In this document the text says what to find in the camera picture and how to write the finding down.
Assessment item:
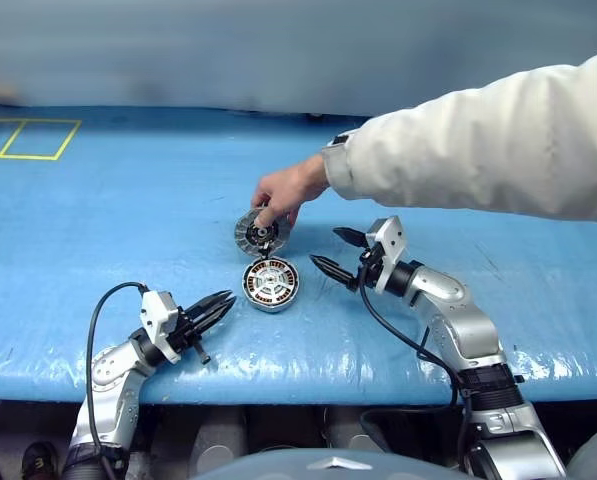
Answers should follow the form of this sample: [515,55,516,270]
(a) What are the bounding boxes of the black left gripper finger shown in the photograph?
[190,295,238,332]
[182,288,232,321]

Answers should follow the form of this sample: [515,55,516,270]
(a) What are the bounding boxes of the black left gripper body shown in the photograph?
[170,307,214,366]

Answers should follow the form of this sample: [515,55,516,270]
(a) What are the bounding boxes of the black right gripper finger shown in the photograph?
[309,253,360,293]
[332,226,367,249]

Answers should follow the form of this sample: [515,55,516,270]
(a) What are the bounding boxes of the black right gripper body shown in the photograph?
[355,234,387,291]

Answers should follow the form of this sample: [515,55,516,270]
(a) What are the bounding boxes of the silver motor housing copper windings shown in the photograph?
[241,255,301,315]

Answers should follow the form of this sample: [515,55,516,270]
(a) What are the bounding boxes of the black rotor with silver spokes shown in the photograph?
[243,259,299,307]

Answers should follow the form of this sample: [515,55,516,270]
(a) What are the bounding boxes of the motor rotor bell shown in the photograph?
[234,205,290,259]

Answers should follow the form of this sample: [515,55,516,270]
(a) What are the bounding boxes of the person's bare hand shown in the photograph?
[251,153,329,231]

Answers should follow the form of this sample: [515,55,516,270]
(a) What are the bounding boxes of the grey rounded shape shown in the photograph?
[325,407,379,451]
[192,407,247,461]

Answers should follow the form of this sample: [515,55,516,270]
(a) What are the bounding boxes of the grey robot chest shell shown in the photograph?
[192,447,394,480]

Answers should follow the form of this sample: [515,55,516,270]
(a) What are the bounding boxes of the black shoe with yellow print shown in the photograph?
[21,440,59,480]

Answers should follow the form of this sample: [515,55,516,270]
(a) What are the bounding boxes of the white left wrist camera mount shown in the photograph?
[140,290,183,364]

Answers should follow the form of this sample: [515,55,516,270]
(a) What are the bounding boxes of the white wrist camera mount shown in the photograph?
[140,290,183,364]
[365,215,408,294]

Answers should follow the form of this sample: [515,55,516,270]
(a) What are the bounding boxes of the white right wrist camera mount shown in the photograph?
[365,215,408,294]

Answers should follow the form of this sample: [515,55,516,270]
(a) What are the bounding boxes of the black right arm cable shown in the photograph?
[358,259,479,471]

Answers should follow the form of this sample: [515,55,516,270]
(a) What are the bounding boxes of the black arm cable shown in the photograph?
[85,281,150,476]
[358,259,479,471]

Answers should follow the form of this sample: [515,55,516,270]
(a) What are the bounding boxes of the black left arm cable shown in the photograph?
[85,281,150,476]

